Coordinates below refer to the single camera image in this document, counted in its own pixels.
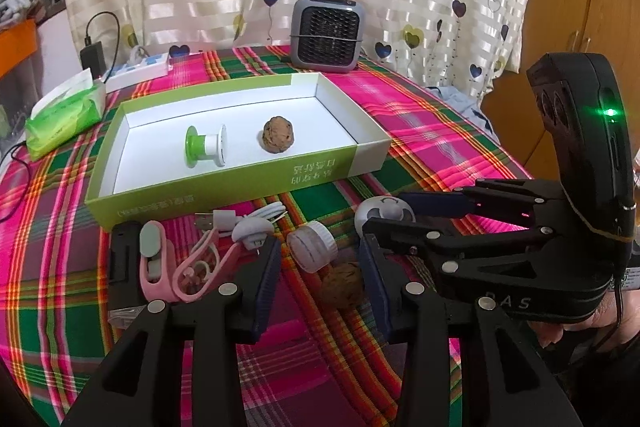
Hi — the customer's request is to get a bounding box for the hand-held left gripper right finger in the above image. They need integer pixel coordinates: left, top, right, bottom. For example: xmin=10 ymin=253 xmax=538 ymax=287
xmin=356 ymin=237 xmax=583 ymax=427

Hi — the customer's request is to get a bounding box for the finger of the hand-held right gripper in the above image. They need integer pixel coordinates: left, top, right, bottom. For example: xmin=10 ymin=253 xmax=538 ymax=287
xmin=399 ymin=178 xmax=569 ymax=219
xmin=361 ymin=216 xmax=557 ymax=279

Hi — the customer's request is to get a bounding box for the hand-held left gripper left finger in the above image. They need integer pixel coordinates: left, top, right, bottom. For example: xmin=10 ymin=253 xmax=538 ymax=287
xmin=60 ymin=234 xmax=284 ymax=427

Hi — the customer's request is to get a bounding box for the white and grey round gadget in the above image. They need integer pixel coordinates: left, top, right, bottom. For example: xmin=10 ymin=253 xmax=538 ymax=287
xmin=354 ymin=195 xmax=416 ymax=239

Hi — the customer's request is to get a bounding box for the brown walnut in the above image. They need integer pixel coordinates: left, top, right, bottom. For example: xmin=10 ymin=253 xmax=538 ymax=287
xmin=320 ymin=261 xmax=365 ymax=309
xmin=262 ymin=116 xmax=297 ymax=154

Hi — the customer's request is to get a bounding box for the white charging cable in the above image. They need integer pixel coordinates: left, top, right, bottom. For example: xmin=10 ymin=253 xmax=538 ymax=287
xmin=194 ymin=201 xmax=287 ymax=254

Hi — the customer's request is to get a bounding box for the black rectangular object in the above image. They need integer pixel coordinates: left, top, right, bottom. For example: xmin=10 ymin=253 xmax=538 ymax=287
xmin=109 ymin=221 xmax=145 ymax=314

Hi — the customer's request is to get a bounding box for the green and white cardboard box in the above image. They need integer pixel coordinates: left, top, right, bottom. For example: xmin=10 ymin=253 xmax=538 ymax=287
xmin=84 ymin=73 xmax=392 ymax=231

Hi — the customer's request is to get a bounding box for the person's right forearm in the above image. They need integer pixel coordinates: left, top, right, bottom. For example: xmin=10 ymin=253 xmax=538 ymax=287
xmin=537 ymin=342 xmax=640 ymax=413

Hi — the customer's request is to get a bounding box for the person's right hand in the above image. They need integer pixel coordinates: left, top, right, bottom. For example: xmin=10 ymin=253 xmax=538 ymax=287
xmin=532 ymin=292 xmax=640 ymax=358

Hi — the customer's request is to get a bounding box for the small white ribbed jar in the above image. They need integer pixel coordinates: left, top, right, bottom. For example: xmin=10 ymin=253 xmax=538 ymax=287
xmin=287 ymin=222 xmax=337 ymax=273

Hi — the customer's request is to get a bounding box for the white cloth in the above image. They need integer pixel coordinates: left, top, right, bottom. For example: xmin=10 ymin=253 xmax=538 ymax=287
xmin=432 ymin=83 xmax=503 ymax=120

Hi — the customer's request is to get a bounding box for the pink and grey folding tool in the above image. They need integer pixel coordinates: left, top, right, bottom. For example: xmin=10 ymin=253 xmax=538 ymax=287
xmin=139 ymin=220 xmax=177 ymax=304

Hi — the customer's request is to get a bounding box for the small silver metal object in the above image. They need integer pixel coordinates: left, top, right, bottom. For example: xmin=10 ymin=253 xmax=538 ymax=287
xmin=108 ymin=307 xmax=147 ymax=331

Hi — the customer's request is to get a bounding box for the green and white spool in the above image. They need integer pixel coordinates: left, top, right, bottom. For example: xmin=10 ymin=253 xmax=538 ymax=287
xmin=185 ymin=124 xmax=229 ymax=168

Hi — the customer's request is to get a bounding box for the grey mini heater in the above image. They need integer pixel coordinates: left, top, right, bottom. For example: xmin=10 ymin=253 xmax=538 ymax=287
xmin=290 ymin=0 xmax=365 ymax=72

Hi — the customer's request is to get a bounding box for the white power strip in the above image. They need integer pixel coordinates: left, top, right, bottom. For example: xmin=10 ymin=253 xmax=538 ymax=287
xmin=102 ymin=52 xmax=174 ymax=93

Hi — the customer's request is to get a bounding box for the green tissue pack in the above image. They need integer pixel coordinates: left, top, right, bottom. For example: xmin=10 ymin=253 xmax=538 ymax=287
xmin=25 ymin=69 xmax=107 ymax=160

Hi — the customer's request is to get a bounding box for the orange plastic basin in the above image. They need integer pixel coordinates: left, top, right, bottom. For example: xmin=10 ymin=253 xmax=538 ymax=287
xmin=0 ymin=19 xmax=39 ymax=78

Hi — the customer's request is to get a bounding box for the thin black cable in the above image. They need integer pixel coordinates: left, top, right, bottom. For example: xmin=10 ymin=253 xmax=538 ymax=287
xmin=0 ymin=141 xmax=32 ymax=223

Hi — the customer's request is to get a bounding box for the black charger with cable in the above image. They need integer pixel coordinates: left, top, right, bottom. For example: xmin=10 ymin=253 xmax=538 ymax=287
xmin=80 ymin=11 xmax=121 ymax=82

